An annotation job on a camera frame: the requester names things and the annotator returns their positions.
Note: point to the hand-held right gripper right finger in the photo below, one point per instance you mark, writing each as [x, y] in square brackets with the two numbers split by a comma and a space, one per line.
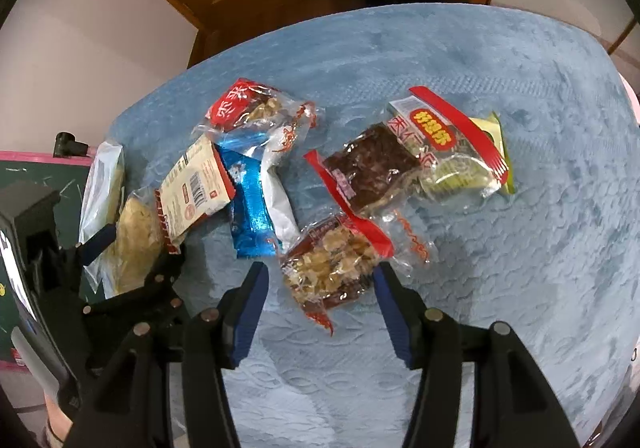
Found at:
[395, 318]

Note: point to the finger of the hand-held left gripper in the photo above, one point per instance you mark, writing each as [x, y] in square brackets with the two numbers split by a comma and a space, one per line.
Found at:
[100, 239]
[155, 280]

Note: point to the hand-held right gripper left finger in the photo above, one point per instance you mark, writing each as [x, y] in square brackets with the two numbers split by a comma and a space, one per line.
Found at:
[250, 308]

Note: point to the yellow cracker packet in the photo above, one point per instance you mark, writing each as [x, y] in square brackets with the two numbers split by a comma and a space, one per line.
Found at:
[137, 238]

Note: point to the clear walnut date packet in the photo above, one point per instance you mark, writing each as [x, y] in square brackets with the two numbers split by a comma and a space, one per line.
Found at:
[330, 273]

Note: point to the blue foil snack packet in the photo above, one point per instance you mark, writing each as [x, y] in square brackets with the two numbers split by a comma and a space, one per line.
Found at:
[250, 213]

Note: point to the small beige barcode packet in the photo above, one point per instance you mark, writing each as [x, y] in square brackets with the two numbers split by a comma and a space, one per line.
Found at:
[195, 188]

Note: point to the dark date cake packet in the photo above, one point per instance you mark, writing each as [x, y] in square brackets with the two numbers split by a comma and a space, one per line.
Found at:
[370, 167]

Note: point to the green pastry packet red label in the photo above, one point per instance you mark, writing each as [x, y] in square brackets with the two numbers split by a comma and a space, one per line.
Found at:
[450, 152]

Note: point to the red top walnut packet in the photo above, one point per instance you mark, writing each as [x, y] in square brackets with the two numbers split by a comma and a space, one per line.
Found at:
[250, 107]

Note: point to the black easel knob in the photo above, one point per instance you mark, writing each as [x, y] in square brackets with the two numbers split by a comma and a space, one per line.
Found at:
[67, 145]

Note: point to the blue plush blanket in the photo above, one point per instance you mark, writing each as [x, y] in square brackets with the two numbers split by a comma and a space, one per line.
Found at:
[500, 278]

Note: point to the green chalkboard pink frame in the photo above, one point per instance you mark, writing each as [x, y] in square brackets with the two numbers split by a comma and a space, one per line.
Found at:
[50, 172]

